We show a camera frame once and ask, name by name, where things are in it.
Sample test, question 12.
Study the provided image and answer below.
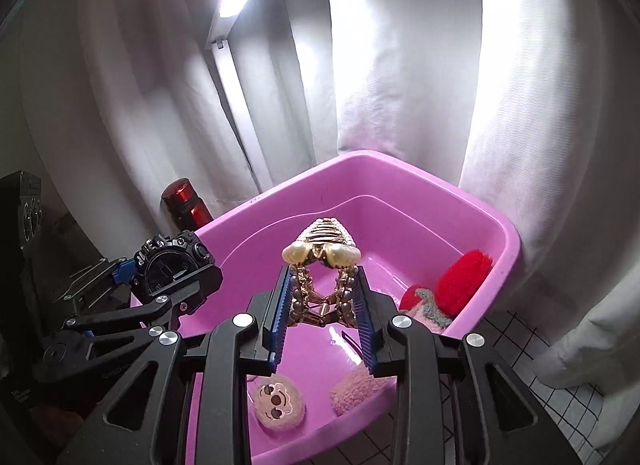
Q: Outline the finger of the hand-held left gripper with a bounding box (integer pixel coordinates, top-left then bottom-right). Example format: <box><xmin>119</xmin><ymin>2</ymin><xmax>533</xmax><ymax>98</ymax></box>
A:
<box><xmin>66</xmin><ymin>257</ymin><xmax>144</xmax><ymax>301</ymax></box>
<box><xmin>62</xmin><ymin>267</ymin><xmax>224</xmax><ymax>336</ymax></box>

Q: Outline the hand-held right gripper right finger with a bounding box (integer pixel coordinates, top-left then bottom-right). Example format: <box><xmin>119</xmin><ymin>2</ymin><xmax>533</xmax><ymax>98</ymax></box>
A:
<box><xmin>350</xmin><ymin>265</ymin><xmax>583</xmax><ymax>465</ymax></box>

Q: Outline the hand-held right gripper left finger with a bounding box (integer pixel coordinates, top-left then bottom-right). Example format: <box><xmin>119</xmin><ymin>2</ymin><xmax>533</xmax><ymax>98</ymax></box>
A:
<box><xmin>57</xmin><ymin>265</ymin><xmax>293</xmax><ymax>465</ymax></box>

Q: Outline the black wrist watch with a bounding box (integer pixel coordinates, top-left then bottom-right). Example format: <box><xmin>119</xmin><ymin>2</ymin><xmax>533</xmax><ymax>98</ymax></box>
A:
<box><xmin>135</xmin><ymin>230</ymin><xmax>223</xmax><ymax>296</ymax></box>

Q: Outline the round fuzzy plush hair clip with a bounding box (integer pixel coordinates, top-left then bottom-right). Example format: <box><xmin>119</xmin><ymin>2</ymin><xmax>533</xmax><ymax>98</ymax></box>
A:
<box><xmin>330</xmin><ymin>365</ymin><xmax>398</xmax><ymax>416</ymax></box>

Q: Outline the plush face hair clip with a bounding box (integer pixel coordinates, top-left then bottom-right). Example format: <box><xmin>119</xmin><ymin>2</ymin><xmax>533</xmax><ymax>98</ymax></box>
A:
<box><xmin>250</xmin><ymin>375</ymin><xmax>306</xmax><ymax>431</ymax></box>

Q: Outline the pearl hair claw clip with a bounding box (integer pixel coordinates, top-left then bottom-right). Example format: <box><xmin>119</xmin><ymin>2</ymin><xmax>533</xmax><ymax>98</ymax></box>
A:
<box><xmin>282</xmin><ymin>217</ymin><xmax>361</xmax><ymax>331</ymax></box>

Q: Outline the pink plastic bin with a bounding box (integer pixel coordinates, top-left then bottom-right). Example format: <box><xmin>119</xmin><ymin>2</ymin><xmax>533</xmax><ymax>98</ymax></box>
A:
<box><xmin>140</xmin><ymin>150</ymin><xmax>523</xmax><ymax>465</ymax></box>

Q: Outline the red bottle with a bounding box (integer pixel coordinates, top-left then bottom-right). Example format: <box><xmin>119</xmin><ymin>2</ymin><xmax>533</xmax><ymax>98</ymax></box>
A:
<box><xmin>160</xmin><ymin>177</ymin><xmax>213</xmax><ymax>230</ymax></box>

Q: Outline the black device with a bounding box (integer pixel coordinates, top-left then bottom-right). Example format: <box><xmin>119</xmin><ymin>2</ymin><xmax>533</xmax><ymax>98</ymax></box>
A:
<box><xmin>0</xmin><ymin>171</ymin><xmax>56</xmax><ymax>296</ymax></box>

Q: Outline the white curtain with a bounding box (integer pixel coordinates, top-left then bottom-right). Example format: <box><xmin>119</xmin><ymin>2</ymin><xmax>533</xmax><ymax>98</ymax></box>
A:
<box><xmin>0</xmin><ymin>0</ymin><xmax>640</xmax><ymax>396</ymax></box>

